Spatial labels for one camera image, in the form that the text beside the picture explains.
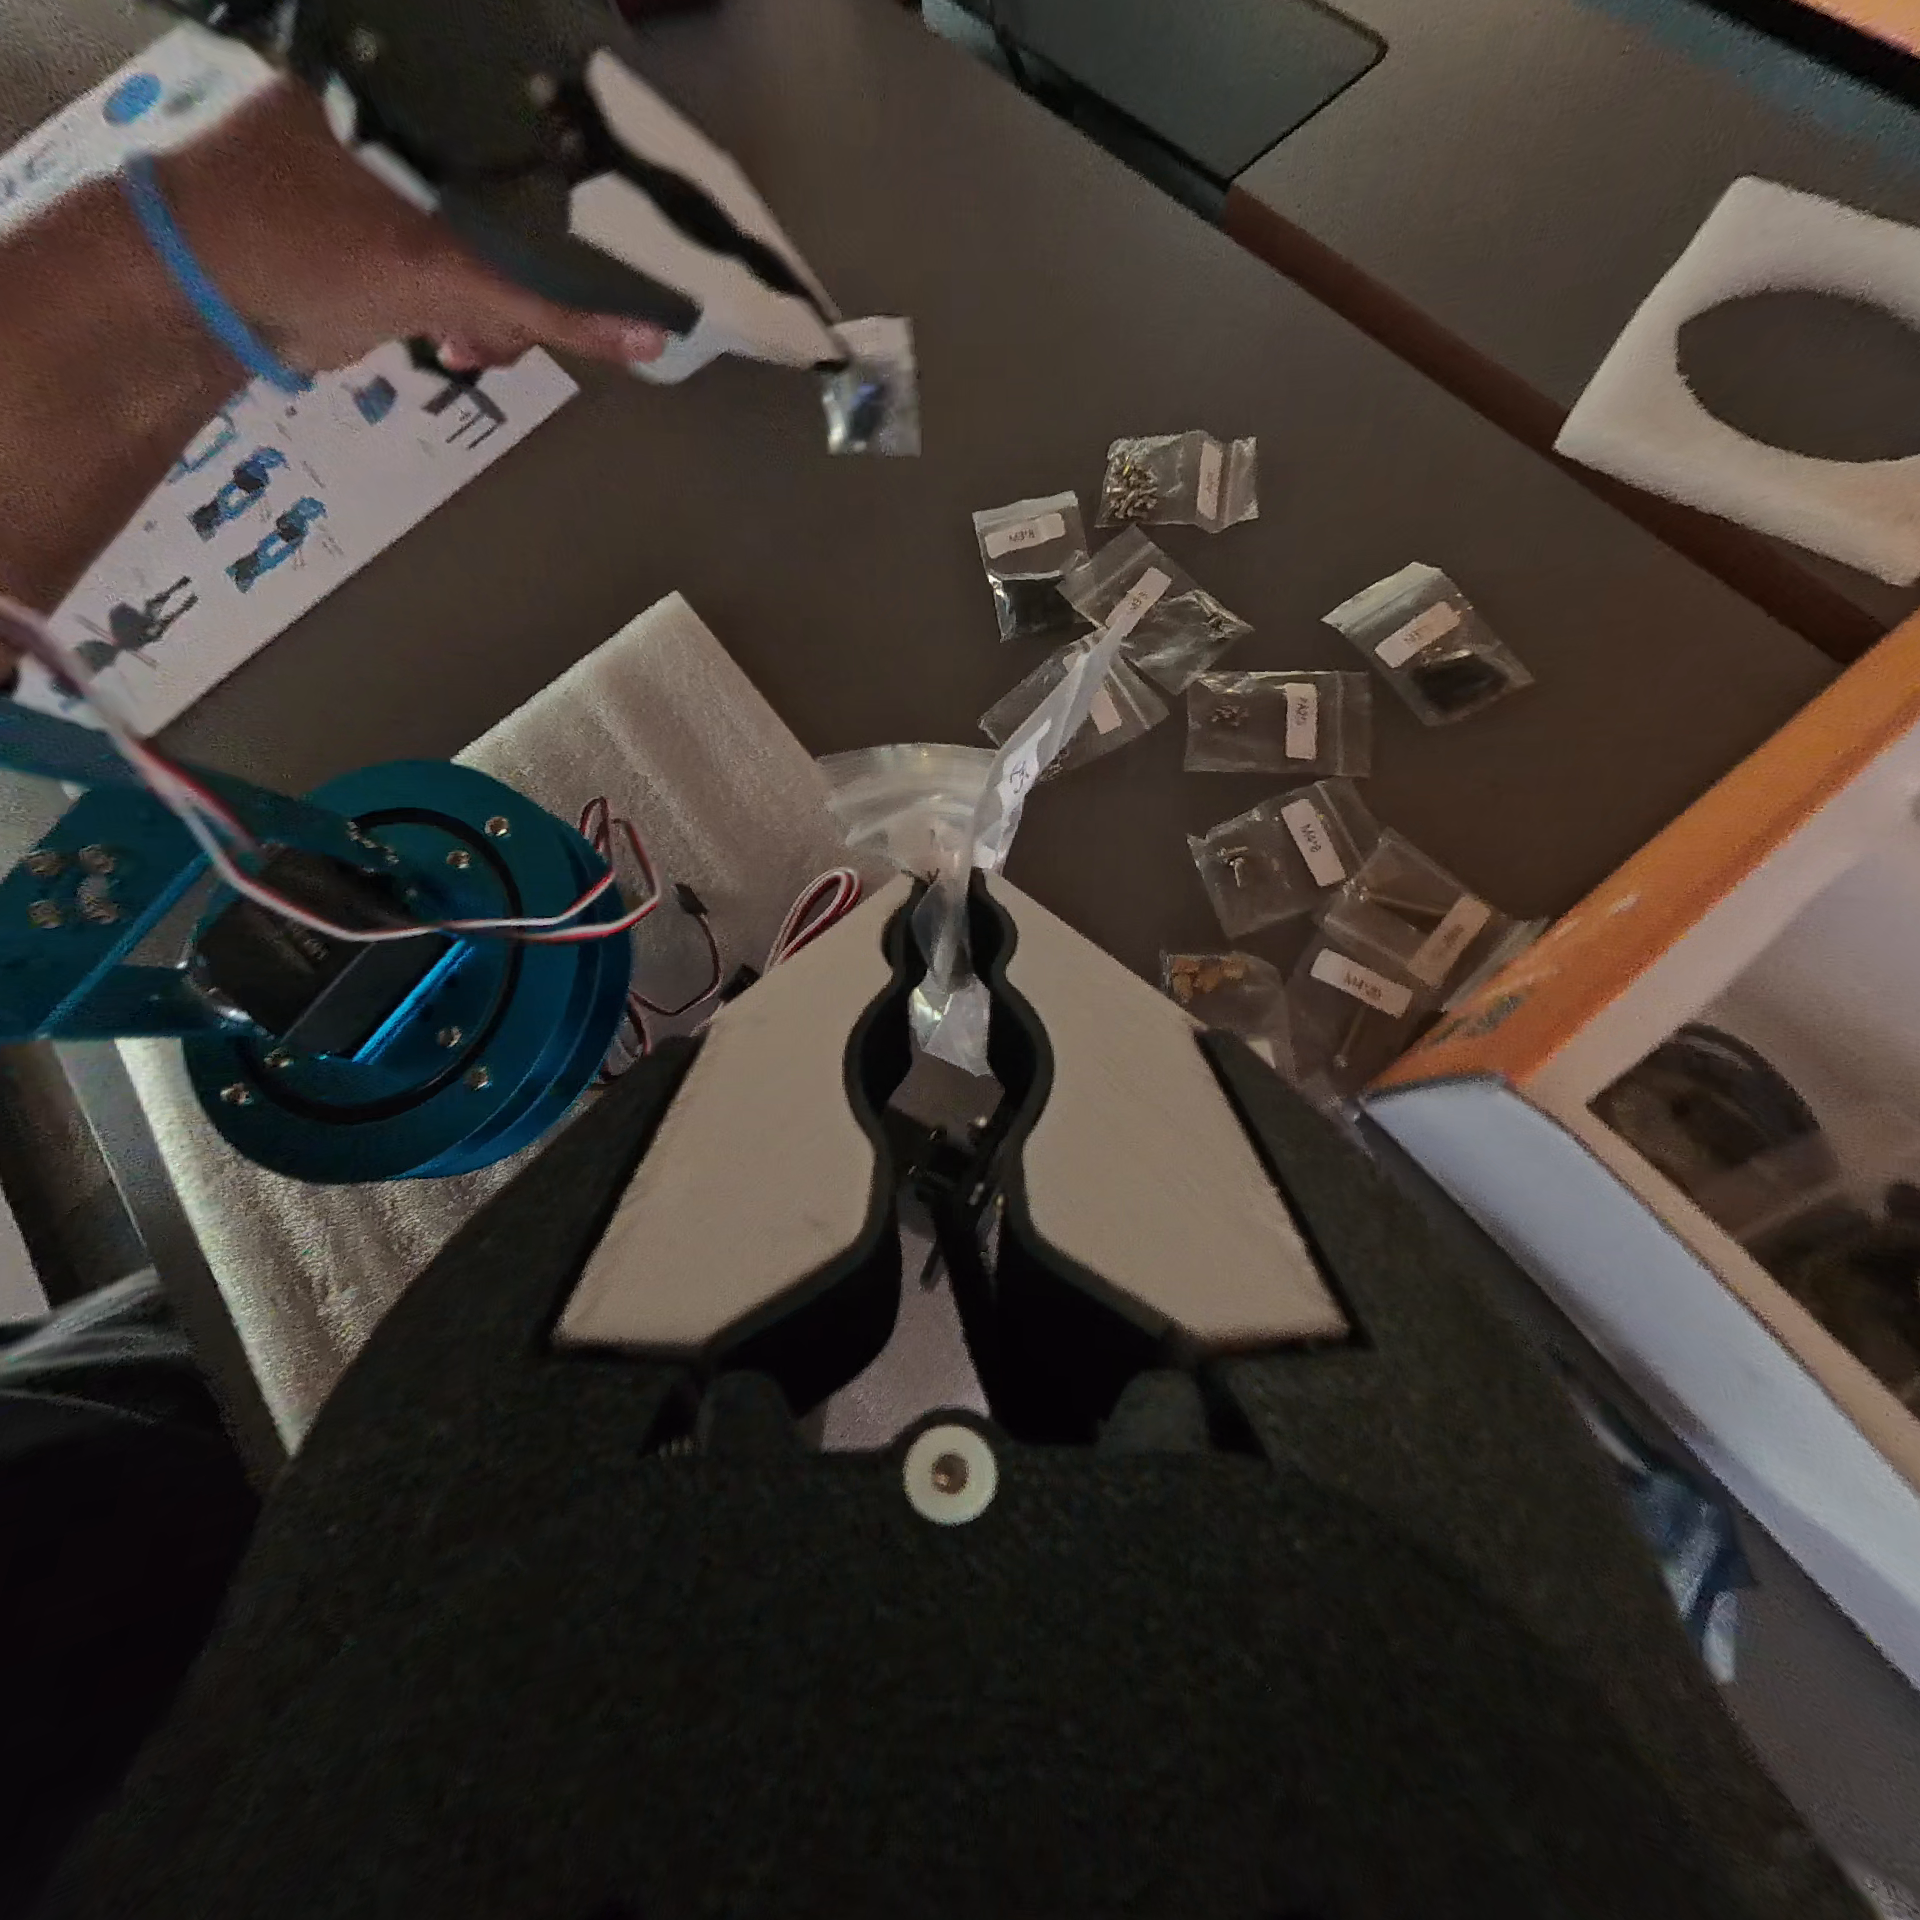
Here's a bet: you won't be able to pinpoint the large white cardboard box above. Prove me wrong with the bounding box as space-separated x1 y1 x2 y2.
1356 616 1920 1682

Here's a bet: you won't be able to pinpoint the printed instruction sheet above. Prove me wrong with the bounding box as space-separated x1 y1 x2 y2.
0 22 584 738

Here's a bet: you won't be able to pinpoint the pile of clear parts bags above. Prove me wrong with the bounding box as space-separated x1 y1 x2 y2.
973 432 1547 1118

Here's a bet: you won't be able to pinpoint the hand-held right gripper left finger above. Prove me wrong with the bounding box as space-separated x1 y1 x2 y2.
553 875 923 1358

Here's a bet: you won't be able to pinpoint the adjoining grey desk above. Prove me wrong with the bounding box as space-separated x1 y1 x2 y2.
923 0 1920 666

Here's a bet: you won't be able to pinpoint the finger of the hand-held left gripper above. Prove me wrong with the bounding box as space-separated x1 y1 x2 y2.
567 169 855 386
591 48 844 327

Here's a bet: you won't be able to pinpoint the person's left forearm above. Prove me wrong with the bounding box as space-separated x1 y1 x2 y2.
0 143 288 617

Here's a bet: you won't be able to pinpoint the red white black servo cable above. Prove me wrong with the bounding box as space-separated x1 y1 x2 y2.
575 797 752 1085
0 601 665 951

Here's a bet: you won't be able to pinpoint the large clear parts bag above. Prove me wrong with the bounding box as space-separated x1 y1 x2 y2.
817 745 1003 885

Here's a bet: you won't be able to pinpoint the large dark flat panel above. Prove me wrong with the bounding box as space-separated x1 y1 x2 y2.
923 0 1387 187

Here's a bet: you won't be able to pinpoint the tied red white servo cable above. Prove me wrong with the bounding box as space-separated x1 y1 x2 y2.
748 867 868 984

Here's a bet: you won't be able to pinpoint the blue wristband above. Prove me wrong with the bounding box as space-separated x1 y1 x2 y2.
121 149 309 396

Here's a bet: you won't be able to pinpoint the person's black clothing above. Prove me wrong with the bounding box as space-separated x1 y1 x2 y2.
0 1379 272 1920

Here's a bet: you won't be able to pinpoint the white foam ring insert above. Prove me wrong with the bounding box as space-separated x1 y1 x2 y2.
1550 177 1920 589

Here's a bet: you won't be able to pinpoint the white foam mat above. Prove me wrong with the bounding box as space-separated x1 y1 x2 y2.
143 589 902 1447

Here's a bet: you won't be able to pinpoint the person's left hand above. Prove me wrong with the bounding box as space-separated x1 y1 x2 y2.
193 83 665 386

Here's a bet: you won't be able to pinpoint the clear bag small screws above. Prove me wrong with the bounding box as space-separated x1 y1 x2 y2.
902 622 1127 1074

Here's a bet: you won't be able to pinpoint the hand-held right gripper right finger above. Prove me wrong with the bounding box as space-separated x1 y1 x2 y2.
967 875 1355 1358

